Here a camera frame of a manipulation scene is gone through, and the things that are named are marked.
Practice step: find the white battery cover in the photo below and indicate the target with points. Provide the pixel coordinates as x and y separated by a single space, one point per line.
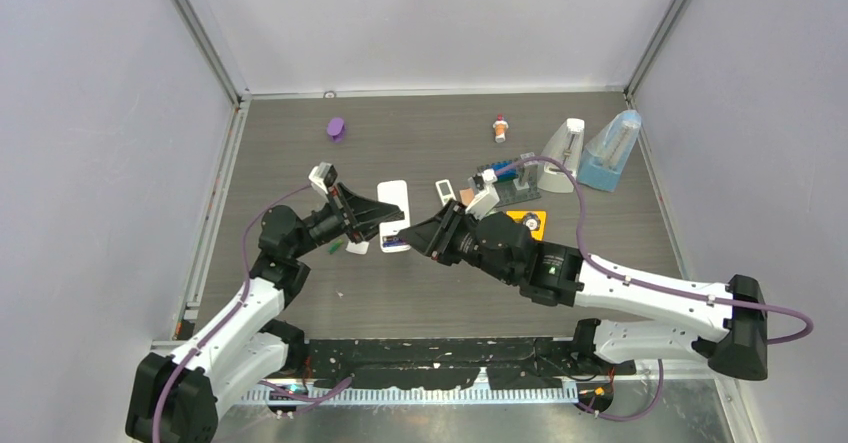
360 248

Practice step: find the small orange white bottle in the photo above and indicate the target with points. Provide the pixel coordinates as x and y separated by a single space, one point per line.
500 129

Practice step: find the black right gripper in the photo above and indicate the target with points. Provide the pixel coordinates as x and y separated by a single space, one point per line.
434 237

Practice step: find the light blue metronome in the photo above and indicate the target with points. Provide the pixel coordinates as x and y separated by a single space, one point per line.
605 155

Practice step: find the yellow triangular wooden piece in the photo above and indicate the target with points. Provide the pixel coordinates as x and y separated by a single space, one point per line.
517 216

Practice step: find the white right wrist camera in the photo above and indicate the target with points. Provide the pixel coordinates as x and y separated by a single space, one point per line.
485 197

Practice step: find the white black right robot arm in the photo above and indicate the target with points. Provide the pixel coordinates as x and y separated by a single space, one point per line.
717 323

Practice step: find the brown cork square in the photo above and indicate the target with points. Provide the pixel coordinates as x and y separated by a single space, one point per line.
466 196

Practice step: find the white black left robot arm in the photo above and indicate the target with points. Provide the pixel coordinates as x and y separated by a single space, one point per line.
182 396

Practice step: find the green battery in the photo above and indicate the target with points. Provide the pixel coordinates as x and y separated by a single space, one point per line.
336 246

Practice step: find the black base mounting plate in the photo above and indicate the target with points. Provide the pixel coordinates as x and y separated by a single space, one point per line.
446 363

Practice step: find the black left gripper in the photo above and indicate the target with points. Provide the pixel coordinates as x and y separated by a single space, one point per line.
363 215

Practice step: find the purple plastic cap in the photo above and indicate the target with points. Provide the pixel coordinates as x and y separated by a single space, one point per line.
336 129

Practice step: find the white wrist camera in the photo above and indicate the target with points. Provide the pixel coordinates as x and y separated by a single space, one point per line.
485 197
322 178

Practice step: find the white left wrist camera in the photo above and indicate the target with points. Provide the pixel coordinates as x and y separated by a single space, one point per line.
322 178

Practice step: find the blue building brick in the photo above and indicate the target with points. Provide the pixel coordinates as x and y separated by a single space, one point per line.
504 170

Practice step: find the grey building block baseplate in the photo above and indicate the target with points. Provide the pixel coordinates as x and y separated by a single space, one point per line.
509 195

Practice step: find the blue purple battery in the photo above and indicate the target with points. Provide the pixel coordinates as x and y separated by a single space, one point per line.
397 247

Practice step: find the slim white remote control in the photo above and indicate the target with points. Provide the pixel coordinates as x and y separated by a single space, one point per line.
445 191

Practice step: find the white metronome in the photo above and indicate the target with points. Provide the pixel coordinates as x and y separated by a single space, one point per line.
565 146

